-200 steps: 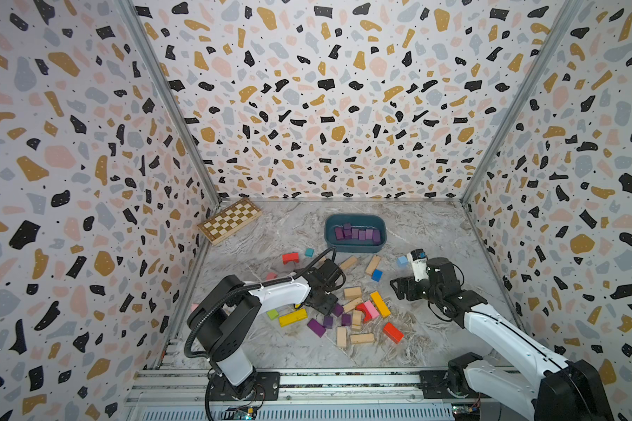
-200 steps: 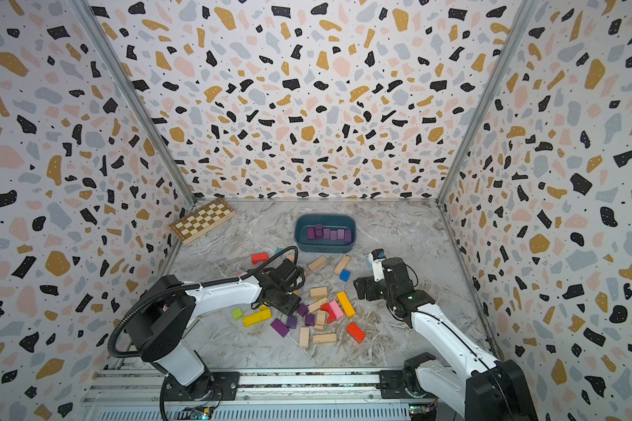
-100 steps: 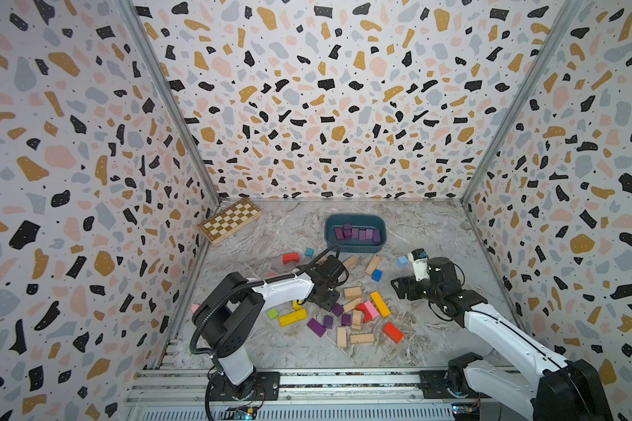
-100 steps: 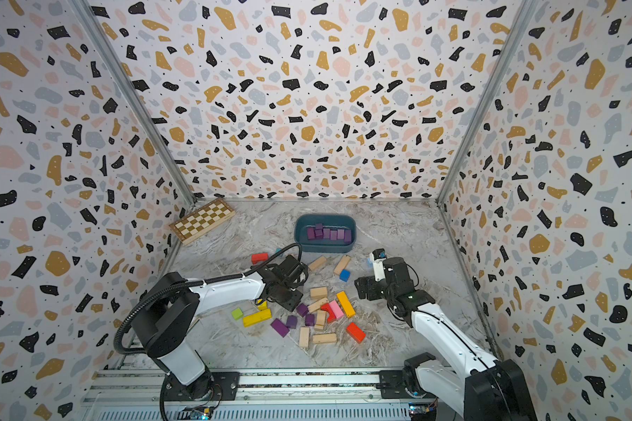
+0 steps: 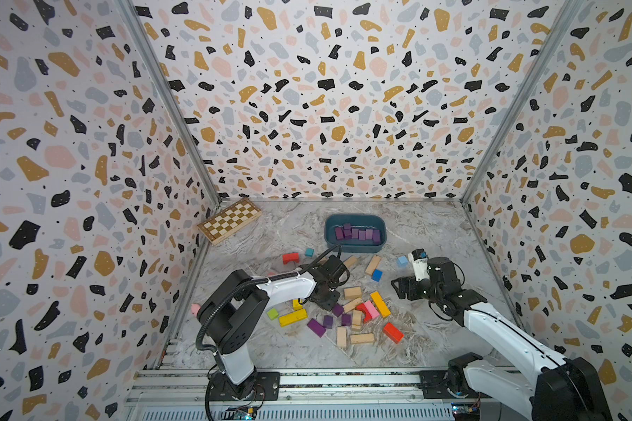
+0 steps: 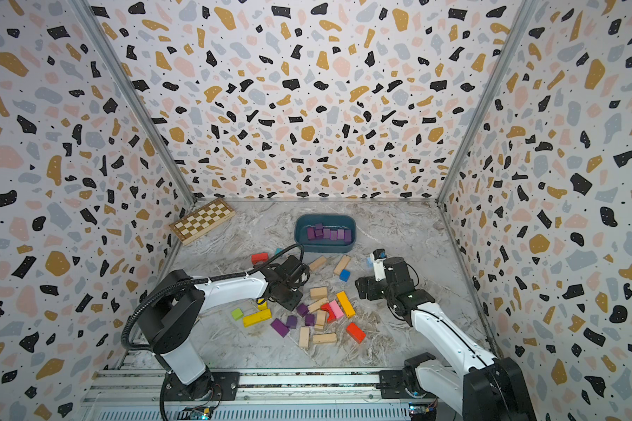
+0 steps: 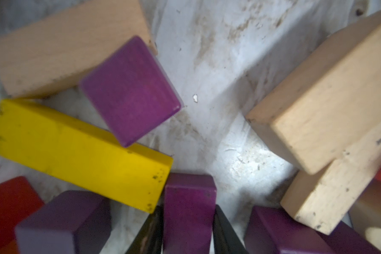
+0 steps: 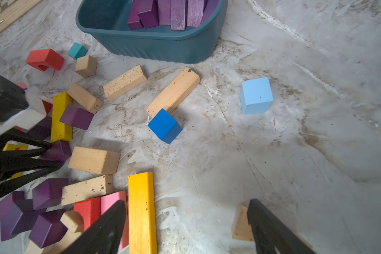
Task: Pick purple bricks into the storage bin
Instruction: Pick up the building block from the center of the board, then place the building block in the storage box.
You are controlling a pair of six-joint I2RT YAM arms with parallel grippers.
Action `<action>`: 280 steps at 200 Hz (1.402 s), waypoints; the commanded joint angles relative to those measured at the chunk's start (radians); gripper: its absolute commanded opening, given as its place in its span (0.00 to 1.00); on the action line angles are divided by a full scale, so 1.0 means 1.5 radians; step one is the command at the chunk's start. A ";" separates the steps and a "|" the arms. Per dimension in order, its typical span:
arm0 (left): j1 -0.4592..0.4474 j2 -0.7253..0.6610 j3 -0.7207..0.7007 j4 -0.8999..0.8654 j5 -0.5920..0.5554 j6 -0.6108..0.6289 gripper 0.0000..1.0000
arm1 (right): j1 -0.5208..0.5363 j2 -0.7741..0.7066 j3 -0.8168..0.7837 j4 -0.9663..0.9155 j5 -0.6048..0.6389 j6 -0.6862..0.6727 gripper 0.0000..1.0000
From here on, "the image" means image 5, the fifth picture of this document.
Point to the purple small cube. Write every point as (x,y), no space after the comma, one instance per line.
(347,231)

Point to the red rectangular block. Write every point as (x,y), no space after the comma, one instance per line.
(393,333)

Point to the natural wood long block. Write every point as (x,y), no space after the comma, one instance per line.
(373,264)

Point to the amber yellow long block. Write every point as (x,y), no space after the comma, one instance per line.
(380,304)

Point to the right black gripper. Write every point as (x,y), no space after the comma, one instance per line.
(412,282)

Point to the pink long block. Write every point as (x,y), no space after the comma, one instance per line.
(371,310)

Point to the teal plastic storage bin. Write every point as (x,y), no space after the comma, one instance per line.
(360,222)

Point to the yellow flat block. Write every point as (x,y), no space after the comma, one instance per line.
(293,317)

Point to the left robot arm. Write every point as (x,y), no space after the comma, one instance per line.
(229,317)

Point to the red curved arch block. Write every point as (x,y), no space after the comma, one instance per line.
(363,313)

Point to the purple flat block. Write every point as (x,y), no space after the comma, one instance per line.
(316,327)

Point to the wooden chessboard box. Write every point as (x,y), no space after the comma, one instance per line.
(229,221)

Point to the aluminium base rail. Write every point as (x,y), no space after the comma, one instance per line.
(311,394)

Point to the blue cube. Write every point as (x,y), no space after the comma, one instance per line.
(376,275)

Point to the natural wood bar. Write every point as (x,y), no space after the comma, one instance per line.
(351,262)

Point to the purple rectangular block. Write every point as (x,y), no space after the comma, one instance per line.
(376,236)

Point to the green small block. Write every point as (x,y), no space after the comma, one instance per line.
(272,313)

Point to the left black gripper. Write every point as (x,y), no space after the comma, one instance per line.
(333,303)

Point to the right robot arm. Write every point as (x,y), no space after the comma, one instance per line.
(545,384)

